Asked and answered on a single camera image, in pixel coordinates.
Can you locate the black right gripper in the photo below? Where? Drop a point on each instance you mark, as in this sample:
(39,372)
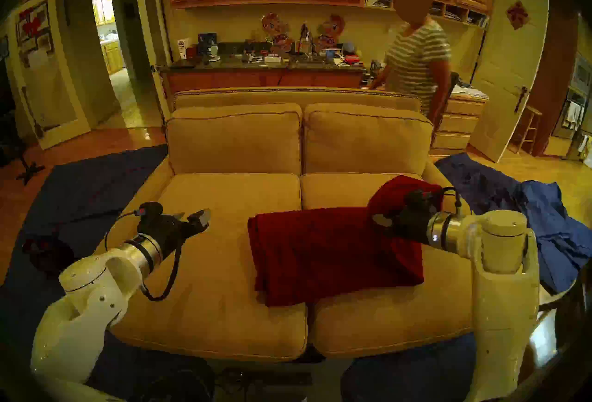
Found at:
(411,225)

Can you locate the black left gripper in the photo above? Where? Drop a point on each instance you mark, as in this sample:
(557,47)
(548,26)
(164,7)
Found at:
(169,234)

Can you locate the red blanket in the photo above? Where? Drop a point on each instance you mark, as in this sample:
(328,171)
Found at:
(323,253)

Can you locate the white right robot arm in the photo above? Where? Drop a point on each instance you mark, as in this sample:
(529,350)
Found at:
(502,313)

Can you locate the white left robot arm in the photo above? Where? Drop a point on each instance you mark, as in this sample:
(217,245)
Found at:
(78,313)

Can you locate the tan sofa back cushion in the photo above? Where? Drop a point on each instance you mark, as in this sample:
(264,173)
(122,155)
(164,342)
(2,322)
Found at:
(365,142)
(233,139)

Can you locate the tan sofa seat cushion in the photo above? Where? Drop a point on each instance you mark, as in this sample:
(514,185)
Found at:
(217,294)
(393,322)

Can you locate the dark blue floor cloth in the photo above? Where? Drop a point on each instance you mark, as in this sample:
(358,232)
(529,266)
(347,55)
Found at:
(407,373)
(83,183)
(467,179)

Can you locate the wooden drawer desk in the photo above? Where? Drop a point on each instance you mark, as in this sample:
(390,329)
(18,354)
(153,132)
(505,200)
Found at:
(462,123)

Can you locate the black red floor device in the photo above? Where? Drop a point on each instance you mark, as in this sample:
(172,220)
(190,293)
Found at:
(46,255)

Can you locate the white glass french door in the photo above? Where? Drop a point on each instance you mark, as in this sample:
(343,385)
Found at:
(64,137)

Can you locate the granite top kitchen counter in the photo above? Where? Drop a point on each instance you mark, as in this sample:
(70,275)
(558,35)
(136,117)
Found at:
(249,79)

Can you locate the tan fabric sofa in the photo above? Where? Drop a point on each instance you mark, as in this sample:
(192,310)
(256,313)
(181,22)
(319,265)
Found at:
(291,98)

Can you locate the black laptop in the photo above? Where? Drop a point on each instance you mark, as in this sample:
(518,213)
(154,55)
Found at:
(185,64)

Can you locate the white paper stack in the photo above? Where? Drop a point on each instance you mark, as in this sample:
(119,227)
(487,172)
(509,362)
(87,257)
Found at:
(471,92)

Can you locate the person in striped shirt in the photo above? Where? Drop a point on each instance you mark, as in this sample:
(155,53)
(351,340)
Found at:
(416,63)

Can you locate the black floor stand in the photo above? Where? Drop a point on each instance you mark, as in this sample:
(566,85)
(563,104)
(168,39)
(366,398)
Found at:
(28,170)

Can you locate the white blue carton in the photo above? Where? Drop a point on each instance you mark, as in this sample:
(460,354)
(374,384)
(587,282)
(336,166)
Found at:
(181,48)

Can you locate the wooden kitchen base cabinet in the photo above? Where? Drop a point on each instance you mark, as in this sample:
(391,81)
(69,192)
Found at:
(113,57)

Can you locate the dark blue box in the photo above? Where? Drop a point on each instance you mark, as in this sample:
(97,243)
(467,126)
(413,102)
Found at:
(207,41)

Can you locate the white panel door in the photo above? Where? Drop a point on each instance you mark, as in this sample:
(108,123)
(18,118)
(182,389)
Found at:
(504,82)

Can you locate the wooden stool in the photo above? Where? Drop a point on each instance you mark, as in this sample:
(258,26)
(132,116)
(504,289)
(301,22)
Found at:
(532,110)

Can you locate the chrome kitchen faucet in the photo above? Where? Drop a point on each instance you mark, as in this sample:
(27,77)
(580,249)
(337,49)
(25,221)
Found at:
(308,42)

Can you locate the hanging dish towel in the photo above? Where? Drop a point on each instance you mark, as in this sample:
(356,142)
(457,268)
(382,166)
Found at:
(575,115)

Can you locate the open wooden cubby shelf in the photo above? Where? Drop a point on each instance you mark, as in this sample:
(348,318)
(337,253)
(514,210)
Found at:
(462,13)

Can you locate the red fu door ornament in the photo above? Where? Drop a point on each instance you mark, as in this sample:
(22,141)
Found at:
(518,15)

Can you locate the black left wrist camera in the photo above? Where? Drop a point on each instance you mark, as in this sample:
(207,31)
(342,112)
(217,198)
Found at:
(150,211)

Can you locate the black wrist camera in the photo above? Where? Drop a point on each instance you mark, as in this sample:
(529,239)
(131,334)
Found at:
(150,211)
(418,200)

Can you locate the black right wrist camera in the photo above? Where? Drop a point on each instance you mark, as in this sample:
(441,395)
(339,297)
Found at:
(418,200)

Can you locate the cartoon figure wall decoration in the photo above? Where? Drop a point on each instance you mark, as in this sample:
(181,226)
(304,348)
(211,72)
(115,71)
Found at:
(275,31)
(329,31)

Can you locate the framed wall picture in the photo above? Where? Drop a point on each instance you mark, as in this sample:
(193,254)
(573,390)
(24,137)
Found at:
(4,47)

